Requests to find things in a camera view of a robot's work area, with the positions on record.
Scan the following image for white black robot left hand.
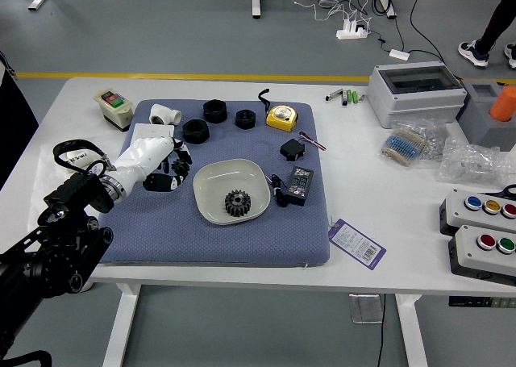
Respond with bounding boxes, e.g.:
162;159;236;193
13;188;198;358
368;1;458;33
107;136;194;194

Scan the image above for white square dish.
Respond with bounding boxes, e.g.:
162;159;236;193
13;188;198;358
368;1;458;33
192;158;271;226

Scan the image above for large black gear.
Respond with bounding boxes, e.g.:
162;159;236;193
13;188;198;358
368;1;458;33
223;189;253;219

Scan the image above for large black hex nut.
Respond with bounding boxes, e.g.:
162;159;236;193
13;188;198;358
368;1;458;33
182;118;210;145
202;99;228;123

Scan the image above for small black hex nut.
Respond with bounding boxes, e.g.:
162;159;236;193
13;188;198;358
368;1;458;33
235;109;257;131

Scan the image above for grey three-button control box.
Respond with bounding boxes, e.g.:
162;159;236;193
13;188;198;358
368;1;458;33
439;188;516;237

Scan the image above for grey two-button control box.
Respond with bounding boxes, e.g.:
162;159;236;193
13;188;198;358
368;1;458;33
447;224;516;286

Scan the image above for white pipe tee fitting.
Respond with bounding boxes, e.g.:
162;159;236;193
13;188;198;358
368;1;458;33
148;103;183;127

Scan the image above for blue-grey cushion mat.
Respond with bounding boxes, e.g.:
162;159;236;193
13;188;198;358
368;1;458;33
96;98;331;268

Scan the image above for person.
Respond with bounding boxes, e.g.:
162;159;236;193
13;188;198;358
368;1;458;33
457;0;516;70
0;50;40;190

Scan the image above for yellow tape measure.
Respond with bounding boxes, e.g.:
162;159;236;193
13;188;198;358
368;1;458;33
257;88;299;133

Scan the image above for black digital panel meter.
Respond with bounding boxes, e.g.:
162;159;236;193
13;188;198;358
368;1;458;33
284;166;314;206

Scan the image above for purple barcode tag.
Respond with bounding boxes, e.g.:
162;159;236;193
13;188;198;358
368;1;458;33
327;218;387;271

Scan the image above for white power strip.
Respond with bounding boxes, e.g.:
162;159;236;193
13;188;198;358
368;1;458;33
336;22;370;40

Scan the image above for bag of blue resistors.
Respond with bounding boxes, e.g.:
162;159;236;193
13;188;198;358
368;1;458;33
377;120;435;169

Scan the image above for bag of metal screws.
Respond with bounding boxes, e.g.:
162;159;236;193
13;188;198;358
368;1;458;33
421;119;451;161

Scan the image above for bubble wrap bag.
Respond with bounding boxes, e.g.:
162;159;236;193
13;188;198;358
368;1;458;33
435;136;511;190

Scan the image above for grey foam block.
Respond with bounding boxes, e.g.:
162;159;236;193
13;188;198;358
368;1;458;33
456;78;516;152

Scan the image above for orange cylinder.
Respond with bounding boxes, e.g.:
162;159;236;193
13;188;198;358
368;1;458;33
489;85;516;123

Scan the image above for black desk height controller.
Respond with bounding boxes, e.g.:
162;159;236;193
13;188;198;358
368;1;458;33
448;295;516;308

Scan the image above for white wall switch panel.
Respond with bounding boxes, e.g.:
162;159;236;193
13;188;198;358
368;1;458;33
128;123;176;150

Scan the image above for beige red-green push-button switch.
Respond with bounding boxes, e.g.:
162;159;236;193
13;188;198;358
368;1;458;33
93;88;134;133

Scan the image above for black plug with cord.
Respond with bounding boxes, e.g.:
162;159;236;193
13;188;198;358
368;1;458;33
265;173;289;208

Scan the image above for black servo with wires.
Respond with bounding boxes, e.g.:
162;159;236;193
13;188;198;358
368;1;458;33
280;131;327;162

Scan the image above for white cable bundle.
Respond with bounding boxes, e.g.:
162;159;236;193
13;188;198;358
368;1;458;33
280;0;374;25

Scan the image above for grey metal bracket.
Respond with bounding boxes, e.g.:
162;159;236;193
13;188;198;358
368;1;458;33
348;293;383;324

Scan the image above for grey electrical enclosure box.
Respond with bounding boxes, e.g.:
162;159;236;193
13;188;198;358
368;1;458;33
366;61;468;129

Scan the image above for black floor cable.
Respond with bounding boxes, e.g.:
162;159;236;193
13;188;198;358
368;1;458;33
409;0;460;80
371;0;406;53

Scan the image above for black cable under table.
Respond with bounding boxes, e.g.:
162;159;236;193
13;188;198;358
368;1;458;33
377;294;387;367

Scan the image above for black handled scissors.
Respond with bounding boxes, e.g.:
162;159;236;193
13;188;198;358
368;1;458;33
481;184;516;201

